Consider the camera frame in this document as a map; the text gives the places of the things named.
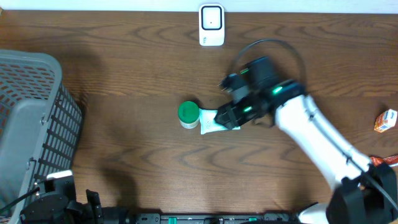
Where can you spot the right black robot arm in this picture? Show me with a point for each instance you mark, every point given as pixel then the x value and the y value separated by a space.
pixel 362 192

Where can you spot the white barcode scanner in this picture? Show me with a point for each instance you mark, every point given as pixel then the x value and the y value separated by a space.
pixel 211 25

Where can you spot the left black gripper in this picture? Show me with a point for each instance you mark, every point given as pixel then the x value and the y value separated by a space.
pixel 89 213

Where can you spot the teal wet wipes pack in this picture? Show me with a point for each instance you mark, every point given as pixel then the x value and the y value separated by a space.
pixel 207 121

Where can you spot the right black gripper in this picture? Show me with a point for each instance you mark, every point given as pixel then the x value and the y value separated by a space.
pixel 232 106

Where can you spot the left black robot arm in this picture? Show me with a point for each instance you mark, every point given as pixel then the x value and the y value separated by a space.
pixel 33 213

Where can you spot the orange Kleenex tissue pack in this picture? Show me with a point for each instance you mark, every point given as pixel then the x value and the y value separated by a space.
pixel 385 121

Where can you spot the red Top chocolate bar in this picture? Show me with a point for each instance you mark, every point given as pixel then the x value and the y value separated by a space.
pixel 392 160

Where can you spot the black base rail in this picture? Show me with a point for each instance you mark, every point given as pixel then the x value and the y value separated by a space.
pixel 155 218

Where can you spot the grey plastic mesh basket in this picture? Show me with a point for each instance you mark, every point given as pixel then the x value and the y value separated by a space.
pixel 40 126

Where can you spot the green lid jar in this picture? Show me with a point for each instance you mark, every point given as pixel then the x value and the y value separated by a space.
pixel 188 114

